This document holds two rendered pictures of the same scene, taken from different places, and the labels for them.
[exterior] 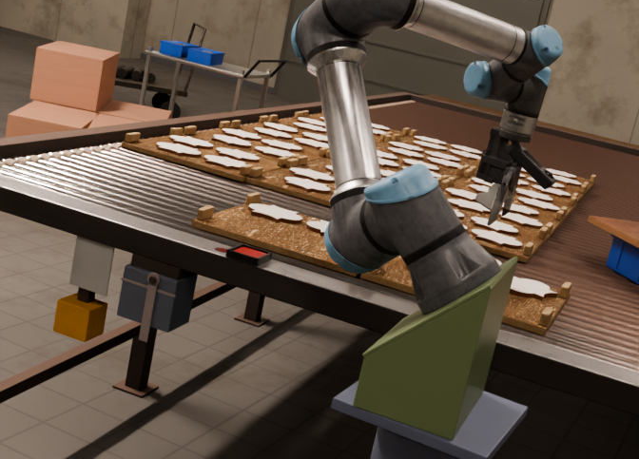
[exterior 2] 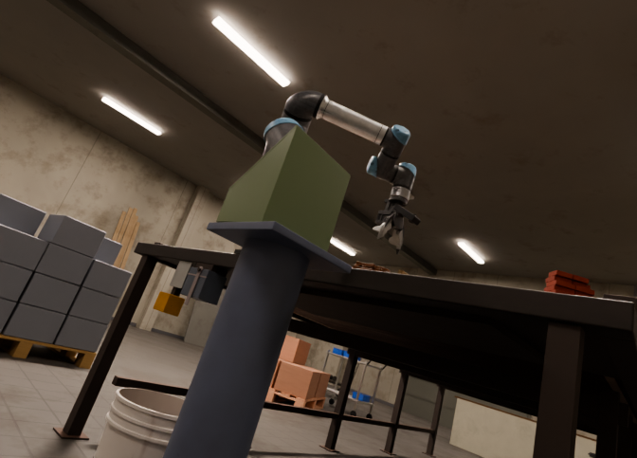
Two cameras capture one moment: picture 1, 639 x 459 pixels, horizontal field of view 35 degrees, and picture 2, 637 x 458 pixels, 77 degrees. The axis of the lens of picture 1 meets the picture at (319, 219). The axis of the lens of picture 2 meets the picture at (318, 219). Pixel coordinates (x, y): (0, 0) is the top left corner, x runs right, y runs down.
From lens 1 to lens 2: 139 cm
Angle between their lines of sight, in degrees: 40
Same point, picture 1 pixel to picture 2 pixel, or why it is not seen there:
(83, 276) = (175, 280)
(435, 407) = (256, 205)
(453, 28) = (345, 115)
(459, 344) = (276, 162)
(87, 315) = (169, 297)
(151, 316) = (192, 290)
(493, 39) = (368, 123)
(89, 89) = (291, 352)
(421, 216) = (282, 130)
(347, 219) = not seen: hidden behind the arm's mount
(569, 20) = not seen: hidden behind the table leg
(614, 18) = not seen: hidden behind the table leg
